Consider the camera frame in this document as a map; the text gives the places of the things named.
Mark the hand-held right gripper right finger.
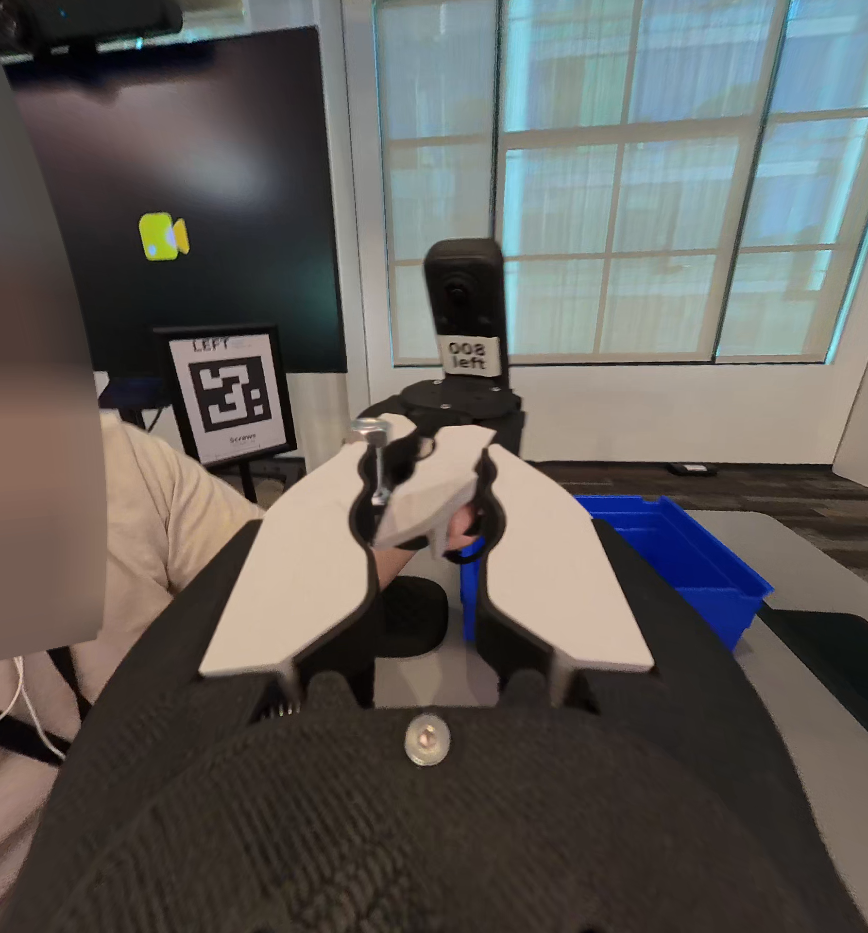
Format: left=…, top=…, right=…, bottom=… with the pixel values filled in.
left=475, top=442, right=657, bottom=675

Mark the blue plastic bin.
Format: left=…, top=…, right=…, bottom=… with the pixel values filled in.
left=459, top=494, right=776, bottom=651

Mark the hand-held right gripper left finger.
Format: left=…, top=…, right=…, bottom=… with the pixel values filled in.
left=198, top=435, right=385, bottom=680

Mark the white cable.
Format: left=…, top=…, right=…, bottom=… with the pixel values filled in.
left=0, top=655, right=69, bottom=759

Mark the black framed marker sign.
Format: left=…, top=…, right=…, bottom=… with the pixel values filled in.
left=152, top=323, right=298, bottom=504

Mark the black webcam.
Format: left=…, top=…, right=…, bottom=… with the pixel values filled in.
left=0, top=0, right=185, bottom=58

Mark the person's left forearm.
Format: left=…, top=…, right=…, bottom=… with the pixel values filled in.
left=375, top=547, right=416, bottom=588

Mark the black wall screen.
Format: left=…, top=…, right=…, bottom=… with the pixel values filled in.
left=2, top=25, right=349, bottom=374

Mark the black lanyard strap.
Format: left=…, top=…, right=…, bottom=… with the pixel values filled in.
left=0, top=645, right=94, bottom=768

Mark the black elbow rest pad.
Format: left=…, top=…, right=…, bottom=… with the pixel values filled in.
left=377, top=574, right=451, bottom=657

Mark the large grid window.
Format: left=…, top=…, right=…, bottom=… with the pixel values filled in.
left=372, top=0, right=868, bottom=367

